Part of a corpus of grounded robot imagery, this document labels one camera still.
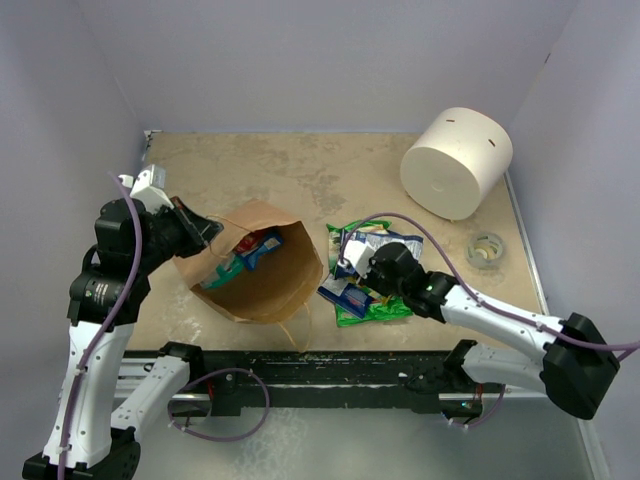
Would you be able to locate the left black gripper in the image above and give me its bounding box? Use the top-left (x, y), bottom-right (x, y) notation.
top-left (136, 195), bottom-right (224, 272)

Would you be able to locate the green Chuba chips bag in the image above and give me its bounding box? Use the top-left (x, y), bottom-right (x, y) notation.
top-left (326, 220), bottom-right (412, 327)

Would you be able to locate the blue white snack packet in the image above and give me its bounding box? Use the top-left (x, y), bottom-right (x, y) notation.
top-left (332, 231), bottom-right (423, 279)

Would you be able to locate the teal snack packet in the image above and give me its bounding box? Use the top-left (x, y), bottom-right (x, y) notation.
top-left (199, 253), bottom-right (244, 290)

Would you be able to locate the brown paper bag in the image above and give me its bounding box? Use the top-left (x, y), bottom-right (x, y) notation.
top-left (174, 199), bottom-right (323, 352)

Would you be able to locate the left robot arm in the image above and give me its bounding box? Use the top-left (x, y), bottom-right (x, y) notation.
top-left (22, 197), bottom-right (223, 479)

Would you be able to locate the white cylindrical container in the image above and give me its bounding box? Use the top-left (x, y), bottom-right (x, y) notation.
top-left (400, 107), bottom-right (513, 221)

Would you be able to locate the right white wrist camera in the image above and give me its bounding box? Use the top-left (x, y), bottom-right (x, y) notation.
top-left (335, 240), bottom-right (375, 278)

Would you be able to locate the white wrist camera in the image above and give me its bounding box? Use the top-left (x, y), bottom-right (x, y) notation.
top-left (117, 164), bottom-right (173, 214)
top-left (335, 240), bottom-right (375, 278)

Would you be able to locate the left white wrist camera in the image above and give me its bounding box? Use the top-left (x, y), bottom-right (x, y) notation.
top-left (117, 164), bottom-right (173, 214)

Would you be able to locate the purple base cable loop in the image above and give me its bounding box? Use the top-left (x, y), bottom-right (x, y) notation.
top-left (167, 367), bottom-right (272, 442)

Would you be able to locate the black aluminium frame rail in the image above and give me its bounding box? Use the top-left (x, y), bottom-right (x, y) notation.
top-left (124, 342), bottom-right (504, 419)

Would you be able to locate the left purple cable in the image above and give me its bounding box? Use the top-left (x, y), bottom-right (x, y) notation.
top-left (57, 172), bottom-right (144, 480)

